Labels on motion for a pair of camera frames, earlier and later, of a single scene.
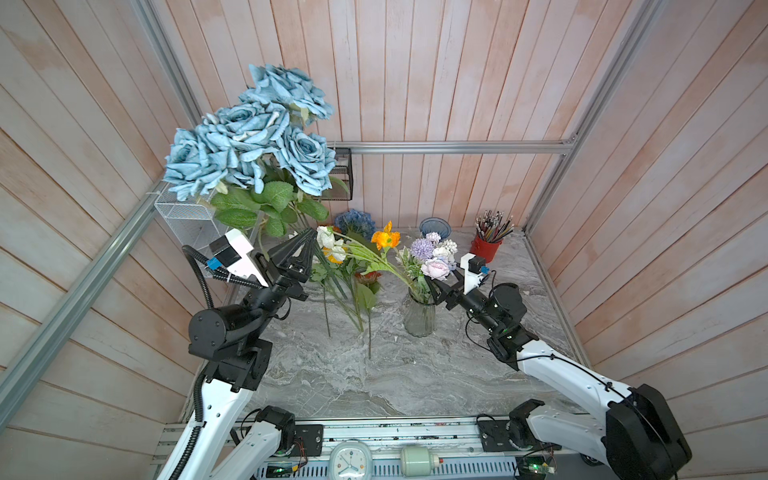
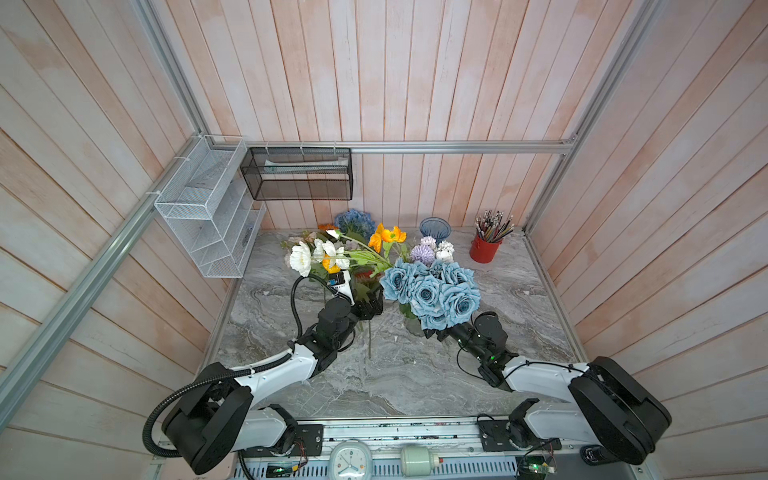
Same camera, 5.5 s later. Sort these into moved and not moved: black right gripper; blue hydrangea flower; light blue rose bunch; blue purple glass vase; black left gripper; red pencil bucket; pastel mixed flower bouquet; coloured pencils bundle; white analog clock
Moved: black right gripper; light blue rose bunch; black left gripper
Not moved: blue purple glass vase; white analog clock; pastel mixed flower bouquet; red pencil bucket; blue hydrangea flower; coloured pencils bundle
